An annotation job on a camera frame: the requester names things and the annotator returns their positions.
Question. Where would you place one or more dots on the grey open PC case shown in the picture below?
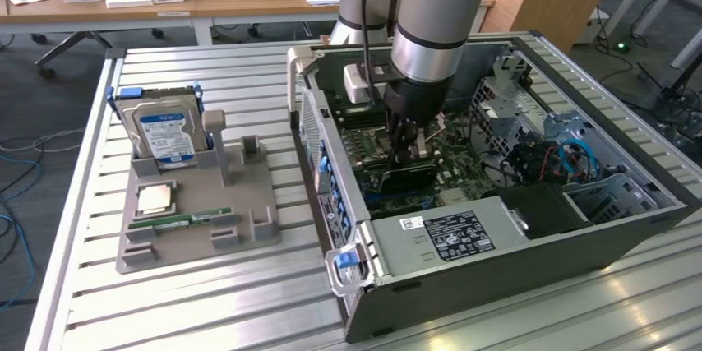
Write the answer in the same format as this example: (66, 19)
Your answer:
(494, 285)

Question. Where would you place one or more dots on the metal disk bay cage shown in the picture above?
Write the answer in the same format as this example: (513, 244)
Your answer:
(505, 121)

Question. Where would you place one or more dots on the small metal disk bay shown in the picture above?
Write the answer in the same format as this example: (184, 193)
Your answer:
(609, 199)

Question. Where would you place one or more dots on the CPU socket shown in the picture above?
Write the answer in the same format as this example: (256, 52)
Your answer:
(378, 143)

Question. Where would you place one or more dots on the hard disk in blue caddy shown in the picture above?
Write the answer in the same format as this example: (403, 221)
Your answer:
(164, 133)

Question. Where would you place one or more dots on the silver chipset heatsink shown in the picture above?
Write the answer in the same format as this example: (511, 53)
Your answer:
(455, 197)

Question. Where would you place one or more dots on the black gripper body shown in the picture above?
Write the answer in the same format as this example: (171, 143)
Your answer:
(417, 100)

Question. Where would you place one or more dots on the white power box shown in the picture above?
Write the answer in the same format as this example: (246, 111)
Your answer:
(598, 30)

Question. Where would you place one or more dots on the green motherboard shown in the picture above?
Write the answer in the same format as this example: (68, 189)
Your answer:
(466, 170)

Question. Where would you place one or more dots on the white table frame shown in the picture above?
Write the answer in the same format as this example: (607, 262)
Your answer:
(687, 49)

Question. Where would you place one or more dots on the black graphics card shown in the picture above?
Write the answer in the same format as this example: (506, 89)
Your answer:
(411, 180)

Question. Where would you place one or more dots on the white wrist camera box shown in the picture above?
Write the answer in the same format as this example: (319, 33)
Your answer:
(355, 86)

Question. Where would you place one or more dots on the silver CPU chip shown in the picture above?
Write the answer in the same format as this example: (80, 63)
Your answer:
(156, 201)

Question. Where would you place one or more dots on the power strip with green light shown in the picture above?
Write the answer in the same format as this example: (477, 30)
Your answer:
(623, 47)

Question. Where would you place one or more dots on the blue case latch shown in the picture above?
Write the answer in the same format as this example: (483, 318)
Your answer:
(346, 262)

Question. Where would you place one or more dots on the black equipment stand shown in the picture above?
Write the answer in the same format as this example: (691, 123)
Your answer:
(677, 92)

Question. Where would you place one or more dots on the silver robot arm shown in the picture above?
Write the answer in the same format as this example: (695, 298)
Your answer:
(433, 18)

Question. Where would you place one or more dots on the wooden desk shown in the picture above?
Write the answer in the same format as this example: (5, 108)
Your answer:
(66, 14)

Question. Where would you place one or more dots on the grey parts rack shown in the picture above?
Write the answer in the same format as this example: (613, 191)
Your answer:
(192, 199)

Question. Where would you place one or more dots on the blue expansion slot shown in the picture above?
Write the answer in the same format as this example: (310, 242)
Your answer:
(374, 196)

